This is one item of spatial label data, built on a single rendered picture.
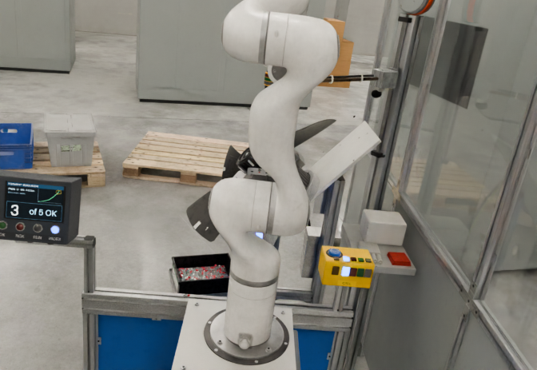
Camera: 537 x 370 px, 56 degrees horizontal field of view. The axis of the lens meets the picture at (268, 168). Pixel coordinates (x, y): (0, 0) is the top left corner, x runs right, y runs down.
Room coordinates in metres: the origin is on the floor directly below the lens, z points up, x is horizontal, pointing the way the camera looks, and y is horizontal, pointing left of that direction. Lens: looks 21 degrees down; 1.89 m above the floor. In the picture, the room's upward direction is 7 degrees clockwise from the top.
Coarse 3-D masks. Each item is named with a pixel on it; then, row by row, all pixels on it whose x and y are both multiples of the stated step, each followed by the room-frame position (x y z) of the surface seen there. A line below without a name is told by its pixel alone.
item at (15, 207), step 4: (8, 204) 1.29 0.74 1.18; (12, 204) 1.29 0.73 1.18; (16, 204) 1.30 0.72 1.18; (20, 204) 1.30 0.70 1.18; (8, 208) 1.29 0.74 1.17; (12, 208) 1.29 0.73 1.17; (16, 208) 1.29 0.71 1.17; (20, 208) 1.29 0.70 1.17; (8, 212) 1.29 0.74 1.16; (12, 212) 1.29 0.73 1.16; (16, 212) 1.29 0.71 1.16; (20, 212) 1.29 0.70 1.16; (8, 216) 1.28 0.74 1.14; (12, 216) 1.28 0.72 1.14; (16, 216) 1.29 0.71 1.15; (20, 216) 1.29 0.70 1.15
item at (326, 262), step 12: (324, 252) 1.44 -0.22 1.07; (348, 252) 1.46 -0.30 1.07; (360, 252) 1.47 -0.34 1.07; (324, 264) 1.39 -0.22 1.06; (336, 264) 1.38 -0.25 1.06; (348, 264) 1.39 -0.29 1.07; (360, 264) 1.39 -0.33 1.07; (372, 264) 1.40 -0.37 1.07; (324, 276) 1.38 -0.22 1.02; (336, 276) 1.38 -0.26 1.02; (348, 276) 1.39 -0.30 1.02
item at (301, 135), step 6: (324, 120) 1.74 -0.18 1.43; (330, 120) 1.79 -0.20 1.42; (306, 126) 1.67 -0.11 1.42; (312, 126) 1.75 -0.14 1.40; (318, 126) 1.79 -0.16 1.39; (324, 126) 1.83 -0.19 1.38; (300, 132) 1.76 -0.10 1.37; (306, 132) 1.79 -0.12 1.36; (312, 132) 1.82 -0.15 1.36; (318, 132) 1.84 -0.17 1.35; (300, 138) 1.82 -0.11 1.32; (306, 138) 1.84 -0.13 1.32; (294, 144) 1.84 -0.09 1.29
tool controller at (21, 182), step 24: (0, 192) 1.30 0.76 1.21; (24, 192) 1.31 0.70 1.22; (48, 192) 1.31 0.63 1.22; (72, 192) 1.34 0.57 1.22; (0, 216) 1.28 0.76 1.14; (24, 216) 1.29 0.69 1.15; (48, 216) 1.30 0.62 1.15; (72, 216) 1.33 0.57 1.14; (24, 240) 1.27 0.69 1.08; (48, 240) 1.28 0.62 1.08; (72, 240) 1.33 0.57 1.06
